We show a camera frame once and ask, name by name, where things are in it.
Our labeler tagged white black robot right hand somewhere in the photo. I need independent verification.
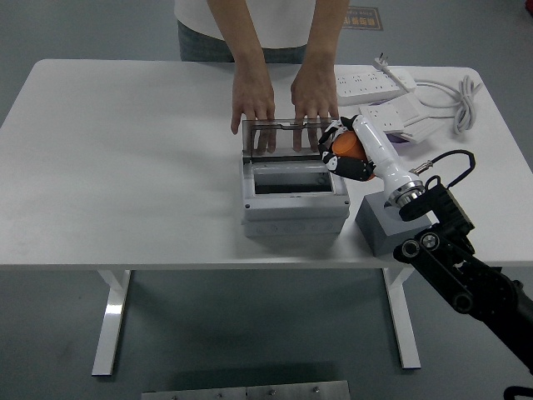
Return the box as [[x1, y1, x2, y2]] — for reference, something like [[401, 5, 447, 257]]
[[318, 115, 421, 196]]

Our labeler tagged person's right hand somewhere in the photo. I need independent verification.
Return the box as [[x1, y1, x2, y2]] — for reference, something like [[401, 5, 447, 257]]
[[230, 72, 276, 155]]

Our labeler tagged person's left hand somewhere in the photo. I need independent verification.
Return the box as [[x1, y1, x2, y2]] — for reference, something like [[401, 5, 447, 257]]
[[290, 70, 339, 153]]

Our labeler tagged orange cylinder battery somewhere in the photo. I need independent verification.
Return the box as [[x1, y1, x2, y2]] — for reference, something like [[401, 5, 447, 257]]
[[331, 132, 368, 160]]

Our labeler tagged smoky transparent box lid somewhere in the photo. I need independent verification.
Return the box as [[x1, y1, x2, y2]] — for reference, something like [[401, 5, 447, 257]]
[[242, 117, 335, 163]]

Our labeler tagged light grey junction box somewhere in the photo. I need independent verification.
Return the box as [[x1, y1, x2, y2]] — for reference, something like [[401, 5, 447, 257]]
[[239, 154, 350, 239]]

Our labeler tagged white multi-socket power strip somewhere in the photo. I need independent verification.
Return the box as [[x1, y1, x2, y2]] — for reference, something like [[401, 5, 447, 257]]
[[335, 70, 417, 106]]

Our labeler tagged grey block with round hole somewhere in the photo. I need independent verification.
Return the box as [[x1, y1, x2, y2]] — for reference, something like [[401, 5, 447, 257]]
[[353, 192, 434, 258]]

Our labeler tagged person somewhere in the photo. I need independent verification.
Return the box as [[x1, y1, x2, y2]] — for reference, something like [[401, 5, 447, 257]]
[[173, 0, 351, 63]]

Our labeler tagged brown floor sign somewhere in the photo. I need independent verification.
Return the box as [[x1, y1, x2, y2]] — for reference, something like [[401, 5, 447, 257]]
[[341, 6, 383, 31]]

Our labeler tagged white table leg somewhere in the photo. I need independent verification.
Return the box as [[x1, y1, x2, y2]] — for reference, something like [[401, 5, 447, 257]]
[[91, 269, 132, 378], [382, 267, 421, 370]]

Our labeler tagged grey metal plate with screws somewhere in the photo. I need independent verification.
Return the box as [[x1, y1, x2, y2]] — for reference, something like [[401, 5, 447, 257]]
[[141, 379, 351, 400]]

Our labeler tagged white power cord with plug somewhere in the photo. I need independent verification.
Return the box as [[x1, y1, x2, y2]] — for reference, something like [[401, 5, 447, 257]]
[[371, 52, 485, 138]]

